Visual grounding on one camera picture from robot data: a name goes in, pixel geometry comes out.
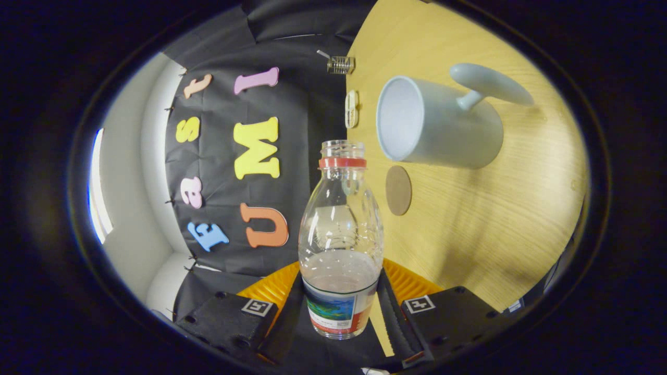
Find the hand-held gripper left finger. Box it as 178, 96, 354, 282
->
175, 260, 306, 365

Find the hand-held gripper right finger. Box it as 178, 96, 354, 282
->
376, 259, 514, 368

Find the clear plastic juice bottle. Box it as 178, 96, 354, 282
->
298, 140, 385, 340

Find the round brown coaster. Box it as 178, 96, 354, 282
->
385, 165, 413, 216

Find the pale blue cup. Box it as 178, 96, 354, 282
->
375, 62, 535, 170

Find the wooden table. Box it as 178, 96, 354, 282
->
347, 0, 589, 357

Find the small white divided dish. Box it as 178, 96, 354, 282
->
345, 90, 360, 129

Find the black backdrop cloth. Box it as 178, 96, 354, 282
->
156, 0, 397, 373

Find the long ceiling light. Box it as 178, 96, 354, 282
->
89, 128, 114, 245

